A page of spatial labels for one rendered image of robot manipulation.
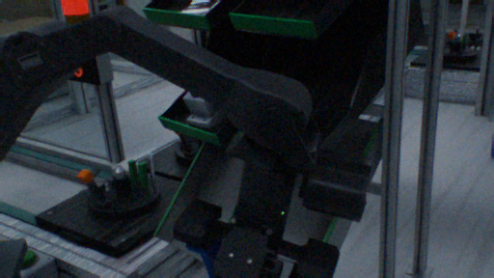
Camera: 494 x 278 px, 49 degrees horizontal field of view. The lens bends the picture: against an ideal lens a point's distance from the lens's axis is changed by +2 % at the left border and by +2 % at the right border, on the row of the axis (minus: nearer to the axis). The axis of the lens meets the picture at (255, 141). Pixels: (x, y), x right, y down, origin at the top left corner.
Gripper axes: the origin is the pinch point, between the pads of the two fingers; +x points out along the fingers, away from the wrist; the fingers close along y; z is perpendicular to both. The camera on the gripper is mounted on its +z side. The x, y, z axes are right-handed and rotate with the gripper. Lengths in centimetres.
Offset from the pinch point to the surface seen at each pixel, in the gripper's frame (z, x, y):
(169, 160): -48, 24, -34
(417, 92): -136, 27, 17
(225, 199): -19.9, 6.3, -10.7
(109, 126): -47, 18, -49
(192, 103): -15.1, -11.7, -15.9
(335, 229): -12.0, -1.2, 7.7
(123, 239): -16.7, 19.4, -27.0
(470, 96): -133, 23, 33
